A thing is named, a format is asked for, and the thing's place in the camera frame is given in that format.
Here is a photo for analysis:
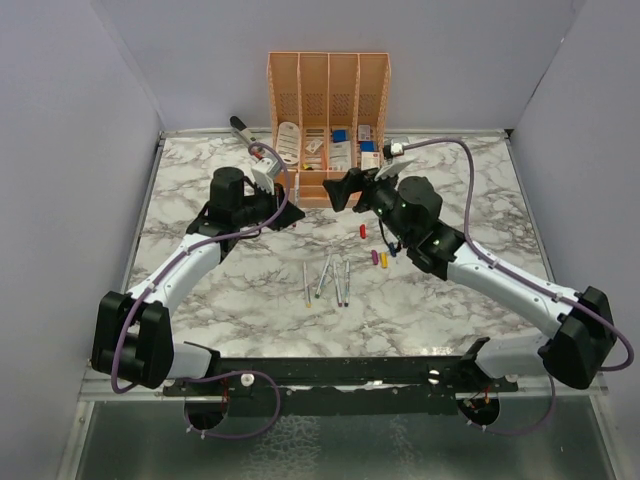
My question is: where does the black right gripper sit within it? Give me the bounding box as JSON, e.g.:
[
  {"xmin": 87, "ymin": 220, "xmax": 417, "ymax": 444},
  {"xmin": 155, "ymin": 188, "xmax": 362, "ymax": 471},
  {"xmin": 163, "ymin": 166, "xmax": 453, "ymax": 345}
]
[{"xmin": 324, "ymin": 162, "xmax": 412, "ymax": 246}]

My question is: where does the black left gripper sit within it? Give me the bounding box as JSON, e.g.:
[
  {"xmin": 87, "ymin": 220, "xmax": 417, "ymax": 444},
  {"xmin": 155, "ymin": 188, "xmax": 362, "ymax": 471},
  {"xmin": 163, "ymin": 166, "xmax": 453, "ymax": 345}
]
[{"xmin": 235, "ymin": 179, "xmax": 305, "ymax": 231}]

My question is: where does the white pen green end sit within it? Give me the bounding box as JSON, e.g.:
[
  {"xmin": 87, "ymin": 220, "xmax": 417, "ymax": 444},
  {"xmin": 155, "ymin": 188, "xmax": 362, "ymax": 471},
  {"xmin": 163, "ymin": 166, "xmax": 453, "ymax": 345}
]
[{"xmin": 314, "ymin": 254, "xmax": 331, "ymax": 299}]

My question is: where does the white pen yellow end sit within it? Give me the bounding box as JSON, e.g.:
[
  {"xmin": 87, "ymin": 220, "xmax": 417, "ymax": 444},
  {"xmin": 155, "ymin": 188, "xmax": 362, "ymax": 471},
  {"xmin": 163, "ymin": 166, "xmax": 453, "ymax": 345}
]
[{"xmin": 302, "ymin": 261, "xmax": 312, "ymax": 308}]

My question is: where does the white pen red end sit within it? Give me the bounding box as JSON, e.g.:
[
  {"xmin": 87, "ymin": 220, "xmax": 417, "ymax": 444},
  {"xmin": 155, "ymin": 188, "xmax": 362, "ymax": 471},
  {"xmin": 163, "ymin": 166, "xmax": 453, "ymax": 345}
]
[{"xmin": 292, "ymin": 172, "xmax": 300, "ymax": 207}]

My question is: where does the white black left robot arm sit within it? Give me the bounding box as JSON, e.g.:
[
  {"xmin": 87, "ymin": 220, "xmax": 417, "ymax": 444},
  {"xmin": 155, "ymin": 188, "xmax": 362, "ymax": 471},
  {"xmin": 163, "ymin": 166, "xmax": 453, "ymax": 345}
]
[{"xmin": 91, "ymin": 167, "xmax": 305, "ymax": 395}]

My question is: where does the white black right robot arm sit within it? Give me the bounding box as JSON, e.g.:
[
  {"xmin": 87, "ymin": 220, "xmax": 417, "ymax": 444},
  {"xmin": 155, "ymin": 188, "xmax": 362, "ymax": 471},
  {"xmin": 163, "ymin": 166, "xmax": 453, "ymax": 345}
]
[{"xmin": 323, "ymin": 168, "xmax": 617, "ymax": 391}]

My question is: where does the white pen magenta end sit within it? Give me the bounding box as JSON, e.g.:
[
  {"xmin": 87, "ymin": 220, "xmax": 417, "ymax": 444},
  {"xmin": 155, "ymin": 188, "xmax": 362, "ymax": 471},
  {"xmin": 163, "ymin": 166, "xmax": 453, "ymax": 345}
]
[{"xmin": 332, "ymin": 258, "xmax": 343, "ymax": 307}]

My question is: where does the white pen blue end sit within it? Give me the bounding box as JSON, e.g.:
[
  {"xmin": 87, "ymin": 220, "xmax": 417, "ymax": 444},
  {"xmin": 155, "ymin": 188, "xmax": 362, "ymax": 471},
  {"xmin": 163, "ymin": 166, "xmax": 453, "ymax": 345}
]
[{"xmin": 343, "ymin": 260, "xmax": 350, "ymax": 307}]

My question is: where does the white red staples box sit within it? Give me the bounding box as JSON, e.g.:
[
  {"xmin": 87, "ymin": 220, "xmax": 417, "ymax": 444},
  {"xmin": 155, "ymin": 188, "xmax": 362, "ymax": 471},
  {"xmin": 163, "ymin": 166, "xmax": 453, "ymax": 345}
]
[{"xmin": 360, "ymin": 152, "xmax": 381, "ymax": 170}]

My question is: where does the blue eraser box lower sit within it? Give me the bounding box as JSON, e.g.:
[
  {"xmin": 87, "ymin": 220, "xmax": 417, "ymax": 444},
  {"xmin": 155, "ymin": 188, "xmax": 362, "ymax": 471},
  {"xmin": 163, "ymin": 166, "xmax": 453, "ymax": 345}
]
[{"xmin": 360, "ymin": 141, "xmax": 376, "ymax": 152}]

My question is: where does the blue eraser box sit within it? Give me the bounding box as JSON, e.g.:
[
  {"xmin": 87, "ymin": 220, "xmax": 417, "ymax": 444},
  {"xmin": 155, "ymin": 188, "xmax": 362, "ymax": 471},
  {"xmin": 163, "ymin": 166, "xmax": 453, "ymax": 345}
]
[
  {"xmin": 332, "ymin": 129, "xmax": 348, "ymax": 143},
  {"xmin": 360, "ymin": 141, "xmax": 376, "ymax": 152}
]

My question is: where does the small white packet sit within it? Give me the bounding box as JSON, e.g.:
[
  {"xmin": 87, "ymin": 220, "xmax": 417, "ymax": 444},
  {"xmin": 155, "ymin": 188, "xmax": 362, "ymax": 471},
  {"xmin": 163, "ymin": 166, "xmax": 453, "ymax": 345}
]
[{"xmin": 306, "ymin": 139, "xmax": 323, "ymax": 154}]

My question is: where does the blue eraser box upper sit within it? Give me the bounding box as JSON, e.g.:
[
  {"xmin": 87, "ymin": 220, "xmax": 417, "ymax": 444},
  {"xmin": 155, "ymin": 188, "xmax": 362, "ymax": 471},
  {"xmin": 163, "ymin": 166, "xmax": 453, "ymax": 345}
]
[{"xmin": 332, "ymin": 129, "xmax": 348, "ymax": 143}]

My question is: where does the white oval label card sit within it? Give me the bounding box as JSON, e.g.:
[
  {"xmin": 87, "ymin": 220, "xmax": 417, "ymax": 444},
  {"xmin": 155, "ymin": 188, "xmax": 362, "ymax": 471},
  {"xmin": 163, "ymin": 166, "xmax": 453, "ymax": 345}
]
[{"xmin": 275, "ymin": 121, "xmax": 301, "ymax": 166}]

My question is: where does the orange plastic desk organizer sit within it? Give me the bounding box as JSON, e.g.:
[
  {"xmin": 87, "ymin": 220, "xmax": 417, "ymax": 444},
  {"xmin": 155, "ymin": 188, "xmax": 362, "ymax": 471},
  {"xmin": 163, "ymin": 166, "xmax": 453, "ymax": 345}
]
[{"xmin": 267, "ymin": 51, "xmax": 391, "ymax": 208}]

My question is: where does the black grey stapler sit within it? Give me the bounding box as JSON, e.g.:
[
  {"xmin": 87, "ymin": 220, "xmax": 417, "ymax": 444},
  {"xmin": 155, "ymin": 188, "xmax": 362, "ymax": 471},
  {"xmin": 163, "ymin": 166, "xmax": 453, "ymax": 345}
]
[{"xmin": 229, "ymin": 116, "xmax": 264, "ymax": 159}]

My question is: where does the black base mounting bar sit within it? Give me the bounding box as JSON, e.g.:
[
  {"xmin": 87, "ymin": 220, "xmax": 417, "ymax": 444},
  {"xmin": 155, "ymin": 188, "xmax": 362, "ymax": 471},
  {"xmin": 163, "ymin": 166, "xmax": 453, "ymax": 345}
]
[{"xmin": 163, "ymin": 354, "xmax": 518, "ymax": 416}]

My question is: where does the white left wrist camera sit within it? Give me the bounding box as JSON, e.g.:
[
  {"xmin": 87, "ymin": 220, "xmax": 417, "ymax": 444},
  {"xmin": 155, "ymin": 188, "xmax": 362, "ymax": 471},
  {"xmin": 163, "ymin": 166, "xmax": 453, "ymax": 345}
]
[{"xmin": 251, "ymin": 153, "xmax": 283, "ymax": 194}]

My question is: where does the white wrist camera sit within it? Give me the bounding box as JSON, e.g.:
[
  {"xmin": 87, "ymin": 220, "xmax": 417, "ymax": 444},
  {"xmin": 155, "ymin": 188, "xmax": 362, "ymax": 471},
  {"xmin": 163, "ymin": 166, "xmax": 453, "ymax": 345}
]
[
  {"xmin": 374, "ymin": 137, "xmax": 413, "ymax": 181},
  {"xmin": 251, "ymin": 153, "xmax": 283, "ymax": 194}
]

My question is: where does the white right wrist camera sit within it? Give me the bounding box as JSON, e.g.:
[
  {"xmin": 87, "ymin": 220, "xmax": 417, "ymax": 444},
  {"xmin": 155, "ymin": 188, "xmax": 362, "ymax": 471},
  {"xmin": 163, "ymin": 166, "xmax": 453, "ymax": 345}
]
[{"xmin": 374, "ymin": 137, "xmax": 413, "ymax": 181}]

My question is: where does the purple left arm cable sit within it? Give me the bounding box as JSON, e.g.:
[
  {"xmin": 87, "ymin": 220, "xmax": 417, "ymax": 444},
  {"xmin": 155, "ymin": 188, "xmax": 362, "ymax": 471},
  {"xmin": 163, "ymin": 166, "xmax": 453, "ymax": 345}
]
[{"xmin": 110, "ymin": 141, "xmax": 291, "ymax": 441}]

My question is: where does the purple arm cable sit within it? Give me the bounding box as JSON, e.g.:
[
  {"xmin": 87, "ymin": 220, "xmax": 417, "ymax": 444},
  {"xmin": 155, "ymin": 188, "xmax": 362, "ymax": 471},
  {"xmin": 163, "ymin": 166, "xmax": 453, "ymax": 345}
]
[
  {"xmin": 110, "ymin": 141, "xmax": 291, "ymax": 441},
  {"xmin": 407, "ymin": 137, "xmax": 635, "ymax": 437}
]

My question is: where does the aluminium table edge rail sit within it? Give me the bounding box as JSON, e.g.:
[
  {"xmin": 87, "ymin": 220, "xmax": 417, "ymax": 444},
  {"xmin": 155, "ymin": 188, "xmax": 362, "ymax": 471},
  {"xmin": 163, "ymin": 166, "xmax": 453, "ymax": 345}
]
[{"xmin": 55, "ymin": 130, "xmax": 165, "ymax": 479}]

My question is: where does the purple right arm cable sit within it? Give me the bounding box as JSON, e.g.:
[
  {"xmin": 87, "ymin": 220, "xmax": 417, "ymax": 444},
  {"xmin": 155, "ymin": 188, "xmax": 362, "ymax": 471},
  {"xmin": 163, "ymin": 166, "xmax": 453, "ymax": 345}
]
[{"xmin": 407, "ymin": 137, "xmax": 635, "ymax": 437}]

